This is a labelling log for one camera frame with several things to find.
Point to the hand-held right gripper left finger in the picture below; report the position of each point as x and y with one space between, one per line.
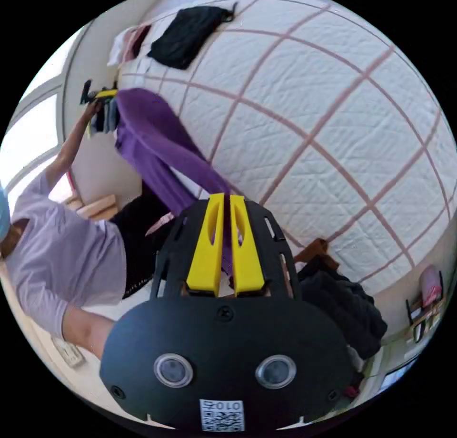
205 263

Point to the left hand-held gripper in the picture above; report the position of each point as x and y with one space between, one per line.
86 92

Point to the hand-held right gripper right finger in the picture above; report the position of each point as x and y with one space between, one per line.
247 266

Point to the purple pants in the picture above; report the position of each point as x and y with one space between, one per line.
157 138

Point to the person's right forearm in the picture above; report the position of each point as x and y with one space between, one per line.
87 332

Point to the person's left hand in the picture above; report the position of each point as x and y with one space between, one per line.
94 108

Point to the white and pink pile of clothes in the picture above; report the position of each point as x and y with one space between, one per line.
126 45

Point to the window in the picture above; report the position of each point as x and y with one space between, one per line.
32 131

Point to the black folded garment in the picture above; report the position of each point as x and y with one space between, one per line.
184 36

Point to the dark pile of clothes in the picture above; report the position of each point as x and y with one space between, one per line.
342 302

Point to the person's body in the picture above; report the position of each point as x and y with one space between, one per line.
71 238

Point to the bed with white checked quilt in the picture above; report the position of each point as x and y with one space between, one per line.
321 106

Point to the wooden shelf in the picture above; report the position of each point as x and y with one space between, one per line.
426 302

